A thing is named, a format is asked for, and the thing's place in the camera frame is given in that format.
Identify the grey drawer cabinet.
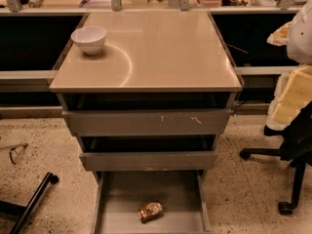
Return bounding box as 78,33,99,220
48,9,244,234

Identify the grey bottom drawer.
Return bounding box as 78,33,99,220
91,171,211,234

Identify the grey drawer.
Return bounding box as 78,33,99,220
80,136,216,172
61,93,232,137
91,171,211,234

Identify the black office chair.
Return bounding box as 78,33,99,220
240,102,312,215

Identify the black chair base leg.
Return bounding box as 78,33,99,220
0,172,59,234

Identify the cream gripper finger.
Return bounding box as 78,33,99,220
266,65,312,131
267,22,290,47

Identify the white ceramic bowl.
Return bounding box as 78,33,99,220
71,26,107,55

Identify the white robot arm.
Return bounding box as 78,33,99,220
266,0,312,131

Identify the grey middle drawer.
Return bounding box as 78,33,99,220
80,136,216,172

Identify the grey top drawer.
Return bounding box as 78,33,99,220
61,93,232,137

